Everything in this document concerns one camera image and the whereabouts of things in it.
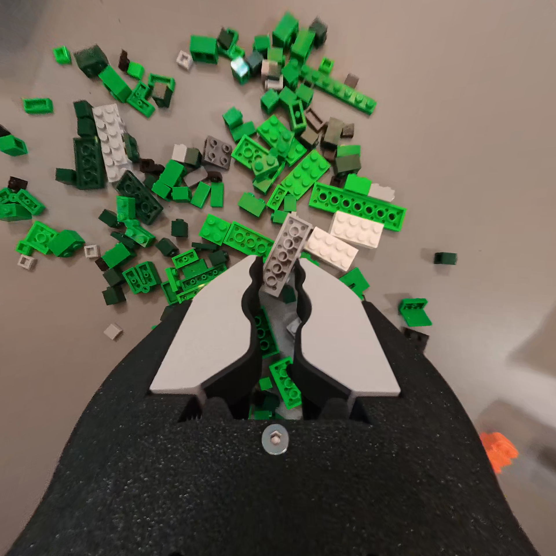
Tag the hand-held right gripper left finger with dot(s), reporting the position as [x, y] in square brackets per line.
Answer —
[204, 347]

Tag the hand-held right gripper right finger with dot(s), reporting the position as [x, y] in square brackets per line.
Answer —
[347, 347]

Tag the light grey long toy plate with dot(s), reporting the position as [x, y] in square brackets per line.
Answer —
[110, 139]
[286, 252]

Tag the pile of green toy bricks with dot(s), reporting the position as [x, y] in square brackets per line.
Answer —
[356, 204]

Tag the grey desk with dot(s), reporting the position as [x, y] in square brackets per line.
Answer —
[434, 130]

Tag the white toy brick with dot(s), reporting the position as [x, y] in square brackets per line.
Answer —
[330, 249]
[356, 228]

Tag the orange brick separator tool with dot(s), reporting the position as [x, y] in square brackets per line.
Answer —
[499, 449]

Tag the dark grey square toy plate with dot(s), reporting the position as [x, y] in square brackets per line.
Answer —
[217, 152]

